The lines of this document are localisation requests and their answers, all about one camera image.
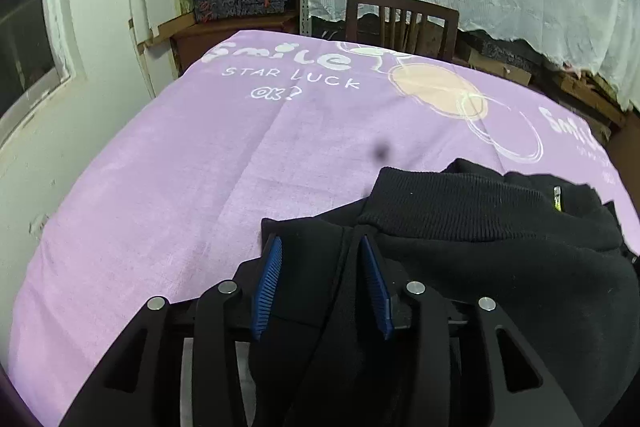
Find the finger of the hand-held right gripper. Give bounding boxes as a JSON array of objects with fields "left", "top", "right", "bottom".
[{"left": 602, "top": 201, "right": 640, "bottom": 269}]

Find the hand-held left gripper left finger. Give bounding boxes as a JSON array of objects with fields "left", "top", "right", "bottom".
[{"left": 60, "top": 233, "right": 284, "bottom": 427}]

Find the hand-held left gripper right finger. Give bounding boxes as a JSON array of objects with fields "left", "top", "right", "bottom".
[{"left": 357, "top": 234, "right": 583, "bottom": 427}]

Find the black jacket with yellow lining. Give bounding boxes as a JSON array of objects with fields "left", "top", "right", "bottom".
[{"left": 247, "top": 158, "right": 640, "bottom": 427}]

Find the purple printed blanket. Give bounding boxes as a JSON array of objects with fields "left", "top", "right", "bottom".
[{"left": 10, "top": 29, "right": 640, "bottom": 414}]

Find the pile of cardboard boxes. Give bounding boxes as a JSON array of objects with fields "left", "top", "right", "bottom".
[{"left": 455, "top": 29, "right": 632, "bottom": 144}]

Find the wooden side table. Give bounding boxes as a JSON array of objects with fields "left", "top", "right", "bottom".
[{"left": 169, "top": 11, "right": 302, "bottom": 74}]

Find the dark wooden chair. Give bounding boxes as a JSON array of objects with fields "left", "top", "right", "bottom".
[{"left": 345, "top": 0, "right": 461, "bottom": 62}]

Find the window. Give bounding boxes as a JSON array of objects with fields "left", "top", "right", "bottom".
[{"left": 0, "top": 0, "right": 87, "bottom": 145}]

